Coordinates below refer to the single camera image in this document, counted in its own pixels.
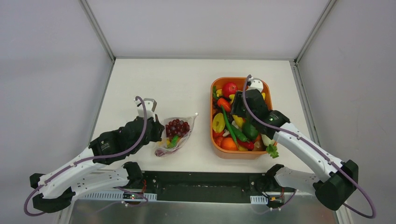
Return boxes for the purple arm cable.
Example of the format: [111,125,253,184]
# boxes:
[24,96,149,217]
[241,75,377,219]

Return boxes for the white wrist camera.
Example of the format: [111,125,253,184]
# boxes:
[134,98,157,121]
[247,77,264,93]

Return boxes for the red chili pepper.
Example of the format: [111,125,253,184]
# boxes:
[237,139,255,151]

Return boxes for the green avocado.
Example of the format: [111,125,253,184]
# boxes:
[242,122,259,141]

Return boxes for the orange chili pepper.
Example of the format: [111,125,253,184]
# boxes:
[217,98,231,112]

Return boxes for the orange plastic bin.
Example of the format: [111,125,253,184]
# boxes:
[209,77,273,160]

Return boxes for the dark grape bunch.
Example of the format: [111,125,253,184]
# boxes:
[165,119,191,138]

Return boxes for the orange tangerine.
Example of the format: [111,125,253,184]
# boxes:
[220,138,239,151]

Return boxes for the long green chili pepper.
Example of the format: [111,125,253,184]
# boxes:
[167,135,179,149]

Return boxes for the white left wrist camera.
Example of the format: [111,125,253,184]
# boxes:
[134,98,157,121]

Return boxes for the white radish with leaves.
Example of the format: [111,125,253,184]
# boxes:
[261,134,279,159]

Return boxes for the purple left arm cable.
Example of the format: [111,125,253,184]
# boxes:
[24,96,149,217]

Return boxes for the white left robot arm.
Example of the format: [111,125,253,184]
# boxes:
[27,117,165,214]

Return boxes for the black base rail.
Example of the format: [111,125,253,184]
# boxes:
[126,171,292,203]

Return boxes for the yellow bell pepper slice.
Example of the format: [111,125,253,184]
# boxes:
[212,113,225,133]

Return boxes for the red apple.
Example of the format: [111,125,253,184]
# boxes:
[222,82,238,98]

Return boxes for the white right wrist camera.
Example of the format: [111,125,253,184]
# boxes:
[247,77,264,93]

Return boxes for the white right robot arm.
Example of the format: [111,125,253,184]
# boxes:
[231,89,359,210]

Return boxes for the clear zip top bag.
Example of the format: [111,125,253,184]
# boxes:
[154,113,198,157]

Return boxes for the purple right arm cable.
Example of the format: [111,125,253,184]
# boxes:
[241,75,377,219]

